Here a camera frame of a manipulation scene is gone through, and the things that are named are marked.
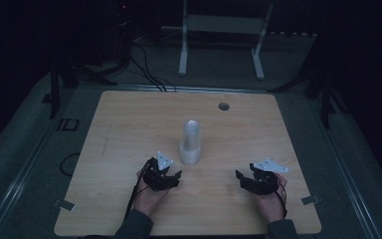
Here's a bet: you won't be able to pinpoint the stack of clear plastic cups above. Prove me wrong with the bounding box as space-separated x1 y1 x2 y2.
182 119 201 151

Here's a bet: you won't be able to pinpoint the person's left hand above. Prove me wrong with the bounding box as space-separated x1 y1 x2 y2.
133 170 170 217

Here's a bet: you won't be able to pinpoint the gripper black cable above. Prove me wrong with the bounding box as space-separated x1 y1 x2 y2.
124 171 150 220
275 181 288 220

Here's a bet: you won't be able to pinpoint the translucent white cup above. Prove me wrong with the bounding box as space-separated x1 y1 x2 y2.
178 140 202 166

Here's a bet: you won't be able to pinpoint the black floor cables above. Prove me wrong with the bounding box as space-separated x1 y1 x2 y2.
129 43 177 93

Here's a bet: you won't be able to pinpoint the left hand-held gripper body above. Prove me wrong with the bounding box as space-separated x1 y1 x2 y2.
142 150 179 192

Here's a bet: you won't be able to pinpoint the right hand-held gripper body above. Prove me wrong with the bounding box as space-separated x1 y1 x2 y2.
243 157 289 196

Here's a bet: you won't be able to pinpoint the black metal stand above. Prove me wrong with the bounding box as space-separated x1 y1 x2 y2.
306 64 338 130
41 58 81 120

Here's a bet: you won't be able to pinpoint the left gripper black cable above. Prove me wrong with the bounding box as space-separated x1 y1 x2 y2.
124 171 150 220

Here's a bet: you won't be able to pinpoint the dark equipment rack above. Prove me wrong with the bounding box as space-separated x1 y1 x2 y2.
110 0 135 69

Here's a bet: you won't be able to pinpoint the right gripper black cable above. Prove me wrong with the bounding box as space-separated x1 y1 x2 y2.
275 181 288 220

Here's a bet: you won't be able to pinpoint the white metal stand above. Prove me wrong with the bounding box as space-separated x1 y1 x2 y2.
178 0 275 81

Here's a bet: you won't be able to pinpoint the person's right hand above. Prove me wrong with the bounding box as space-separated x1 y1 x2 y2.
255 173 287 223

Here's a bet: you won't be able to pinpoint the grey tape strip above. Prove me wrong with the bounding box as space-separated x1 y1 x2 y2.
300 195 321 206
53 198 77 212

